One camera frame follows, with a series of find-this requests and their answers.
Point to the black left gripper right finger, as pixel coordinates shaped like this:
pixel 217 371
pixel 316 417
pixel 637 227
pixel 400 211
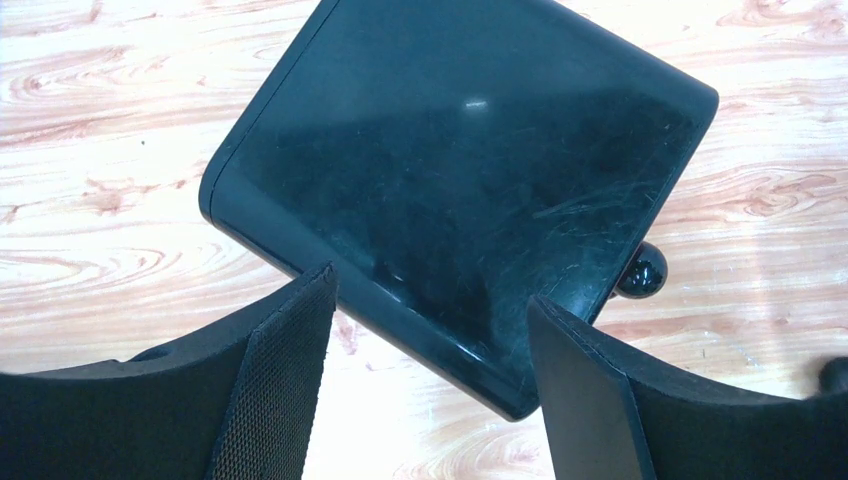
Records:
pixel 612 411

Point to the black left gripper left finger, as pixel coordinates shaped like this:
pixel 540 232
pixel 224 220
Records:
pixel 235 399

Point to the black drawer organizer box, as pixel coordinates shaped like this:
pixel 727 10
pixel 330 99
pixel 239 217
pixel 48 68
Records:
pixel 452 159

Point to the black round drawer knob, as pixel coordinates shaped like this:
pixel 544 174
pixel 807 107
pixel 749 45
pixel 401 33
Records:
pixel 645 274

